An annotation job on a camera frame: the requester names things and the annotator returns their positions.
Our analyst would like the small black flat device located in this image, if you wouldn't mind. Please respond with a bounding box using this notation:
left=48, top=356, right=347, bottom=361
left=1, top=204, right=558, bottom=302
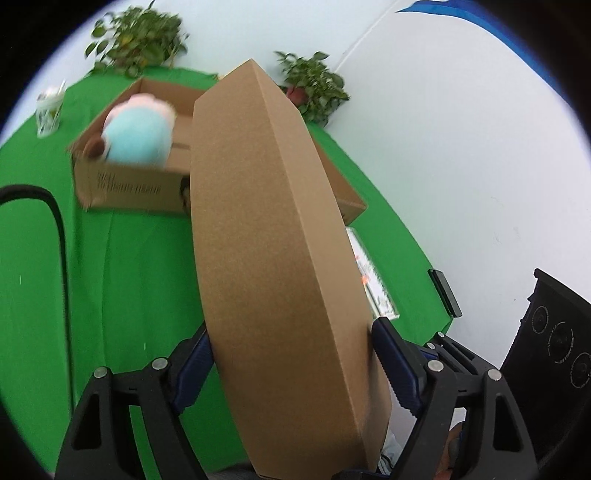
left=427, top=268, right=463, bottom=318

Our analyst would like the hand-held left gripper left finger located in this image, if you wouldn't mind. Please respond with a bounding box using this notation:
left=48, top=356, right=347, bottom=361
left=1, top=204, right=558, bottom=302
left=55, top=320, right=218, bottom=480

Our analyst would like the white medicine box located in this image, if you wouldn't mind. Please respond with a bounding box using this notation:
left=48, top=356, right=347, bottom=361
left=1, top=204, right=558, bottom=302
left=346, top=226, right=400, bottom=320

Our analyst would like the blue wall banner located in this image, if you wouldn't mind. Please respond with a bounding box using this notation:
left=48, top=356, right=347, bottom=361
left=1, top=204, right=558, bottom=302
left=396, top=0, right=522, bottom=47

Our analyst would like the blue and pink plush toy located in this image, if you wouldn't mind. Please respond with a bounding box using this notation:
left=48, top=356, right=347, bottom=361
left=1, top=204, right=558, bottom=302
left=85, top=93, right=177, bottom=166

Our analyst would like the black cable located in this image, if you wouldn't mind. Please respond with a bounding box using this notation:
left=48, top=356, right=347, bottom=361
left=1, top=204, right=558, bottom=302
left=0, top=185, right=77, bottom=407

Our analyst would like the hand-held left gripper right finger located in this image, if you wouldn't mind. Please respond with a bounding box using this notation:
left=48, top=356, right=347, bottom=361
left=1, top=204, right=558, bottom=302
left=369, top=316, right=541, bottom=480

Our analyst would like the brown cardboard box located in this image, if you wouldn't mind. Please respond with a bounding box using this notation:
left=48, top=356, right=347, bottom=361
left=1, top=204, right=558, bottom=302
left=190, top=58, right=393, bottom=480

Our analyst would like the large green potted plant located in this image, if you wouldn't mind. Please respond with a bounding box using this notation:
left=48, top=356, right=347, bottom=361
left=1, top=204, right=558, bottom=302
left=84, top=2, right=189, bottom=78

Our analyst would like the green tablecloth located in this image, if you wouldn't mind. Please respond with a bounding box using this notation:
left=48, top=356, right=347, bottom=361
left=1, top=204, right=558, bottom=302
left=0, top=67, right=455, bottom=476

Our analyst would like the clear plastic cup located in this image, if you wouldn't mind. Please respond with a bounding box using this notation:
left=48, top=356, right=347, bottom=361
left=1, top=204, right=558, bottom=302
left=35, top=80, right=68, bottom=138

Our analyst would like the green plant in red pot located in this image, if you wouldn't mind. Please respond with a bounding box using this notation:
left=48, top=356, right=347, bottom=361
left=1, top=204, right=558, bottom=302
left=274, top=51, right=350, bottom=127

